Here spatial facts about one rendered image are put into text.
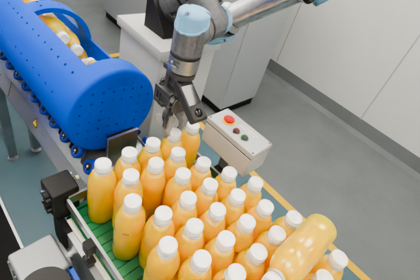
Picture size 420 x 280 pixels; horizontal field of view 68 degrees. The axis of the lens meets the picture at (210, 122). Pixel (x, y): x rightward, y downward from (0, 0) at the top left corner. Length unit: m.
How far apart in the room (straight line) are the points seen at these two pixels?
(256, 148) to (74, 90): 0.53
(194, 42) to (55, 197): 0.51
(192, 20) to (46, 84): 0.47
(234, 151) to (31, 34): 0.71
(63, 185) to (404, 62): 2.95
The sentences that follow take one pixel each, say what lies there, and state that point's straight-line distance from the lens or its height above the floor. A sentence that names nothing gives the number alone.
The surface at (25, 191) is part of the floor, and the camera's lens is 2.17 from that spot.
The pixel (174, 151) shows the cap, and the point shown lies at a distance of 0.83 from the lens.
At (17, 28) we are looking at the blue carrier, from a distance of 1.17.
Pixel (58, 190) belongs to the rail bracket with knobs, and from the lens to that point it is 0.88.
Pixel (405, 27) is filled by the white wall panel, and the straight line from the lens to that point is 3.25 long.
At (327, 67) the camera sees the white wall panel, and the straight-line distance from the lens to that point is 3.54.
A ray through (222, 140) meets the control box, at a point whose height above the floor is 1.06.
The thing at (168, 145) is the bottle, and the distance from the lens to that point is 0.89.
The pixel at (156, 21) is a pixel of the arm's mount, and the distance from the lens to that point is 1.29.
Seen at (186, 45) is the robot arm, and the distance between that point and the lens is 0.71.
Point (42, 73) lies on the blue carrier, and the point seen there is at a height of 1.16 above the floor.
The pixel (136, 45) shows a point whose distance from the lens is 1.34.
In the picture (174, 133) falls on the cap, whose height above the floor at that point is 1.11.
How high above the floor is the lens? 1.70
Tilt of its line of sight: 38 degrees down
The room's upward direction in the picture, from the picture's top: 18 degrees clockwise
